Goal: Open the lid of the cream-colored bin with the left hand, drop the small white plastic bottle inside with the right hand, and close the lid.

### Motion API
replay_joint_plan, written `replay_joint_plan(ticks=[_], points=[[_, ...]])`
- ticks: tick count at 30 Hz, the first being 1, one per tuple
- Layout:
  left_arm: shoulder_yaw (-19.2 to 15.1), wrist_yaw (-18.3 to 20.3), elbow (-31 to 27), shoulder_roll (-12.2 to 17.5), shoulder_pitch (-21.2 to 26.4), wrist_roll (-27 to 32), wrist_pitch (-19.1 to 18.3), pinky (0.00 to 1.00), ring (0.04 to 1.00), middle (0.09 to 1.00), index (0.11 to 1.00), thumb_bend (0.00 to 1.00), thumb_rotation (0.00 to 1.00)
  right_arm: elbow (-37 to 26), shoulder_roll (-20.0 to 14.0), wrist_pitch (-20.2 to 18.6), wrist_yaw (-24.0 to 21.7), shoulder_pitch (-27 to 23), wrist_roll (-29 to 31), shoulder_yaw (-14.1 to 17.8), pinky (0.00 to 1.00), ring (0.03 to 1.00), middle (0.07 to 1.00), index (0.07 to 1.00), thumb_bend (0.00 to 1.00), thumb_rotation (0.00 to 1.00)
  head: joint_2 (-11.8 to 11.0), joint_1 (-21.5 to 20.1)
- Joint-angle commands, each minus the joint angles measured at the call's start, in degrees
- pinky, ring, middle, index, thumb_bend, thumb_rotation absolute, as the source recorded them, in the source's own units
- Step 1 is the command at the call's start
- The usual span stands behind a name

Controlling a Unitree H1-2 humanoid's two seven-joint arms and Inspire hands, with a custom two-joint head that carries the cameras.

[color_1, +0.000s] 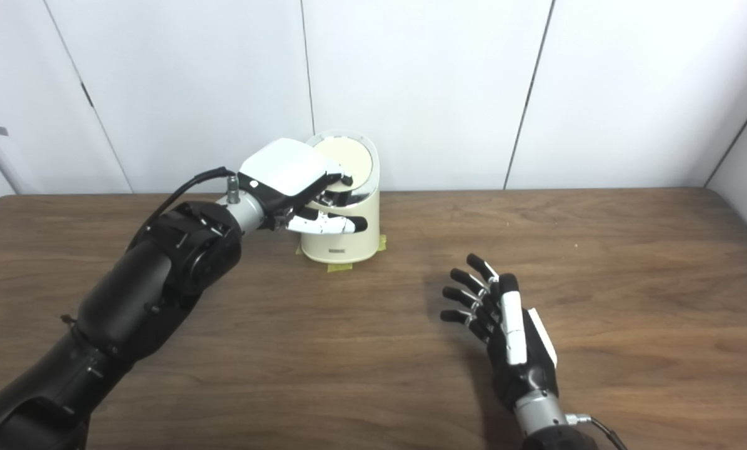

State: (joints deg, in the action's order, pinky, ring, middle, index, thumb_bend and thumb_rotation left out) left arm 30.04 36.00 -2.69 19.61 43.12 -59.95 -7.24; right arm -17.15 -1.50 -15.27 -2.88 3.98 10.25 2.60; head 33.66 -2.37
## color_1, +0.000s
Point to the cream-colored cylindrical bin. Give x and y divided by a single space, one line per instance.
342 247

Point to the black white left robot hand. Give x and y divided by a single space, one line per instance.
285 169

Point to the cream round bin lid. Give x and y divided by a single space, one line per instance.
351 156

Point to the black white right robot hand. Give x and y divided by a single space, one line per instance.
523 362

